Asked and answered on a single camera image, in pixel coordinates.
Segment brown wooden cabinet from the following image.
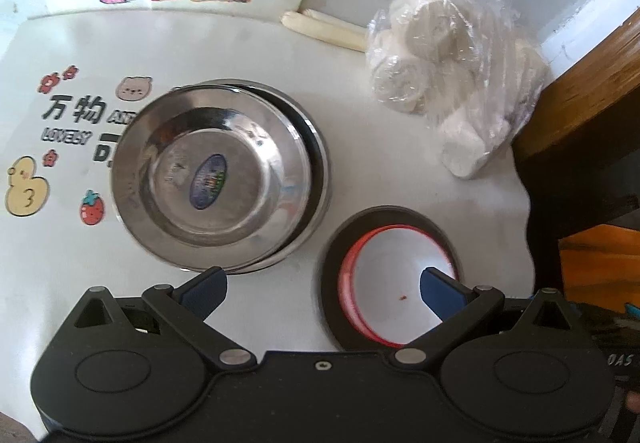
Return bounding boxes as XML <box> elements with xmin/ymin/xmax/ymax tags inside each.
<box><xmin>512</xmin><ymin>7</ymin><xmax>640</xmax><ymax>176</ymax></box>

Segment steel plate with oval sticker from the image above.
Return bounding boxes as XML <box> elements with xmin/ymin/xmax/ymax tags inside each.
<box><xmin>110</xmin><ymin>84</ymin><xmax>315</xmax><ymax>271</ymax></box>

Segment clear bag of tissue rolls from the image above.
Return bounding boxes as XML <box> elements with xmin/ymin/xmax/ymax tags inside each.
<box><xmin>365</xmin><ymin>0</ymin><xmax>551</xmax><ymax>180</ymax></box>

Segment cream paper roll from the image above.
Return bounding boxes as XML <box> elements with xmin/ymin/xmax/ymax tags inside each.
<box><xmin>281</xmin><ymin>11</ymin><xmax>366</xmax><ymax>52</ymax></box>
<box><xmin>299</xmin><ymin>8</ymin><xmax>369</xmax><ymax>32</ymax></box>

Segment white printed table mat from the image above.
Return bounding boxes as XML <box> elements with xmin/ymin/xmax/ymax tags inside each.
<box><xmin>0</xmin><ymin>5</ymin><xmax>536</xmax><ymax>424</ymax></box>

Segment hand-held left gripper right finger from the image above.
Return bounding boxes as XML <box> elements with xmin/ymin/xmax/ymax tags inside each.
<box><xmin>392</xmin><ymin>267</ymin><xmax>598</xmax><ymax>372</ymax></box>

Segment white bowl with red rim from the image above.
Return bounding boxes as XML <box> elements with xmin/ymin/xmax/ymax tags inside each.
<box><xmin>339</xmin><ymin>225</ymin><xmax>458</xmax><ymax>344</ymax></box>

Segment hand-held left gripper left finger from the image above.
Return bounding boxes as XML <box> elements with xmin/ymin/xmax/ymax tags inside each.
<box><xmin>45</xmin><ymin>267</ymin><xmax>256</xmax><ymax>372</ymax></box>

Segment orange box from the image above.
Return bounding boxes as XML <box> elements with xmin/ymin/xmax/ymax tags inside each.
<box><xmin>556</xmin><ymin>222</ymin><xmax>640</xmax><ymax>320</ymax></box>

